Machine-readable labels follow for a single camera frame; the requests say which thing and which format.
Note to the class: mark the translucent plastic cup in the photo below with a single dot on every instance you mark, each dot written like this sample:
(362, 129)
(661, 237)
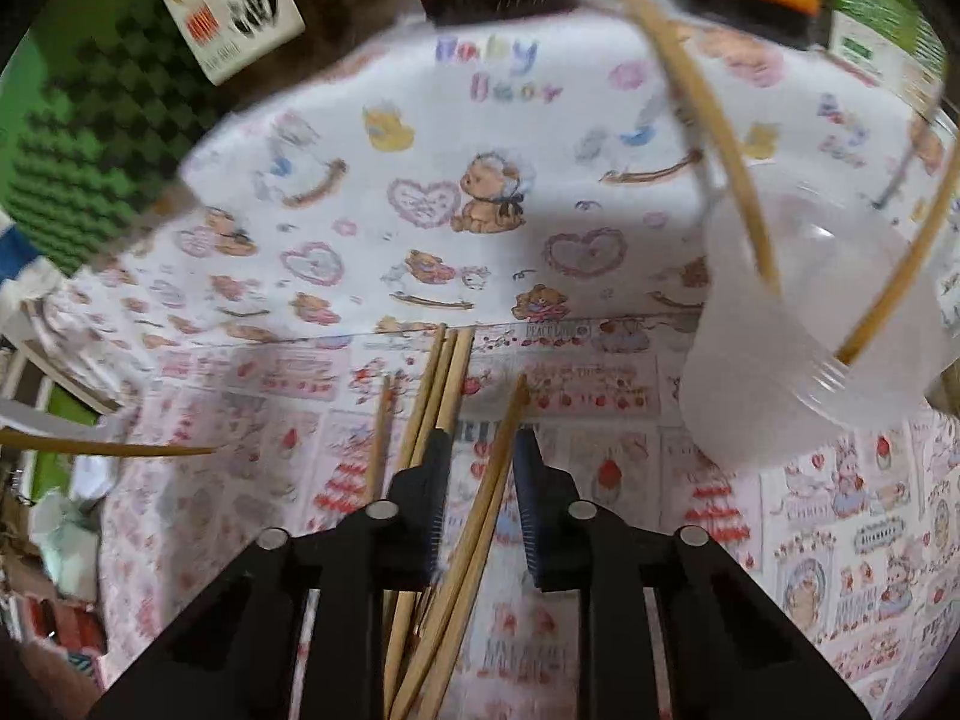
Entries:
(750, 390)

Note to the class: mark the clear bottle with white label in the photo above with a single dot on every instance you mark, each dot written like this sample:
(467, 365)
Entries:
(217, 7)

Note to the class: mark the strawberry print cloth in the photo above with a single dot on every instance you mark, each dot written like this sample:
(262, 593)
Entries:
(600, 386)

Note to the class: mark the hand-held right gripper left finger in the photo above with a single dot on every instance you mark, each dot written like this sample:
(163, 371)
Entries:
(439, 510)

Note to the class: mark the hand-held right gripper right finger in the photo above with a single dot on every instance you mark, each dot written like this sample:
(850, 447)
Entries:
(529, 517)

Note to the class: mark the bear print cloth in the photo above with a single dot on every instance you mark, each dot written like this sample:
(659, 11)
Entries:
(487, 255)

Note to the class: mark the green drink carton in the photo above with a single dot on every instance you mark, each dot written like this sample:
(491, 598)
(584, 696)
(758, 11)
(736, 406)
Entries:
(877, 22)

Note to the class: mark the wooden chopstick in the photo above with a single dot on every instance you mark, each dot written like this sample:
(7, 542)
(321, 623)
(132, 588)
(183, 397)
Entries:
(474, 510)
(720, 127)
(112, 448)
(900, 277)
(380, 435)
(436, 397)
(489, 519)
(424, 390)
(457, 382)

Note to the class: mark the green checkered board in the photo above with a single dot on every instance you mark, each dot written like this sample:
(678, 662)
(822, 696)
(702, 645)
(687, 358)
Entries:
(90, 150)

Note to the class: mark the pale green tissue pack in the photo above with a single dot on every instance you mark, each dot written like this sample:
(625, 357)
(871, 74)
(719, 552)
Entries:
(64, 547)

